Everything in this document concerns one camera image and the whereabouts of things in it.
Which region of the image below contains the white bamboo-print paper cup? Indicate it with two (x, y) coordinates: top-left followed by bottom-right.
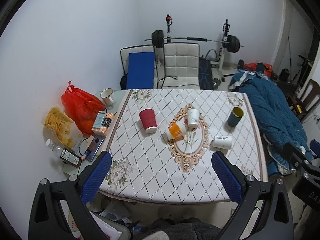
(187, 108), (200, 129)

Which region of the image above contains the white calligraphy paper cup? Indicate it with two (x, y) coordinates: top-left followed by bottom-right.
(212, 135), (233, 150)

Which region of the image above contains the dark green yellow-lined cup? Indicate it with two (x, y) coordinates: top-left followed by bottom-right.
(227, 107), (244, 127)

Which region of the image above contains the red ribbed paper cup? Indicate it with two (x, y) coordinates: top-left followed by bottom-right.
(139, 108), (157, 134)

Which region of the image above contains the orange and white paper cup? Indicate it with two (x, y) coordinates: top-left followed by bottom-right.
(165, 122), (187, 140)

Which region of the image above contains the small dark labelled bottle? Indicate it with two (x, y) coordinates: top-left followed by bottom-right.
(60, 149), (81, 167)

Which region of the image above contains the purple flat box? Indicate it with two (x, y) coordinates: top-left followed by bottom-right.
(84, 136), (104, 162)

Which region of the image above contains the clear white-capped bottle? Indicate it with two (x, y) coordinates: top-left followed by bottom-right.
(46, 139), (63, 158)

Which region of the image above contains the bag of yellow chips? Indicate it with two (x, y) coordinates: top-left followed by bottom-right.
(42, 105), (84, 151)

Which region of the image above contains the blue fleece blanket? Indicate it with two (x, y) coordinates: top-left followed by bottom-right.
(229, 69), (313, 176)

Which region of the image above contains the white diamond-pattern floral tablecloth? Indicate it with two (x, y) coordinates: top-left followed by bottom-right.
(100, 89), (267, 204)

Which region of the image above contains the red plastic bag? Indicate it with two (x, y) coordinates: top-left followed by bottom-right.
(61, 81), (105, 135)

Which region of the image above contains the white enamel mug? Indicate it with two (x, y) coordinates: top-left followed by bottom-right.
(100, 88), (116, 106)

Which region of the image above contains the dark wooden chair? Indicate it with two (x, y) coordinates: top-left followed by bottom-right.
(287, 79), (319, 122)

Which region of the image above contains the white chair with blue cushion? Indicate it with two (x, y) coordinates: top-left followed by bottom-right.
(120, 45), (158, 90)

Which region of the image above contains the white quilted chair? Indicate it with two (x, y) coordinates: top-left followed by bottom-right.
(157, 42), (200, 89)

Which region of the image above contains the black barbell with plates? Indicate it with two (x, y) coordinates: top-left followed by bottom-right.
(144, 30), (243, 53)

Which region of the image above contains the white barbell rack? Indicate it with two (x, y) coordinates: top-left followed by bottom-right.
(158, 14), (241, 82)

